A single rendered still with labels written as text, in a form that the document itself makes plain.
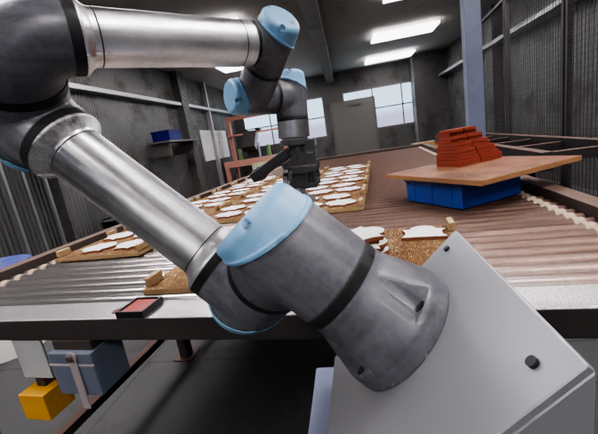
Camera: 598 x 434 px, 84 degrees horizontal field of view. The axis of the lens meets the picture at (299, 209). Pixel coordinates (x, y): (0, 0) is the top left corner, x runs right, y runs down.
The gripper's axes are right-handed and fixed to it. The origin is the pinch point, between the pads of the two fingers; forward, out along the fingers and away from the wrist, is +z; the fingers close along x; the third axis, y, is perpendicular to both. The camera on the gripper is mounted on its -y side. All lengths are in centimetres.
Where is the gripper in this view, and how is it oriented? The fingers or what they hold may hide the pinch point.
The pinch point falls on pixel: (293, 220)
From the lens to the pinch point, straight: 84.3
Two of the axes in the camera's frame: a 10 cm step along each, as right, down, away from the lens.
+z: 0.9, 9.7, 2.2
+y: 9.8, -0.4, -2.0
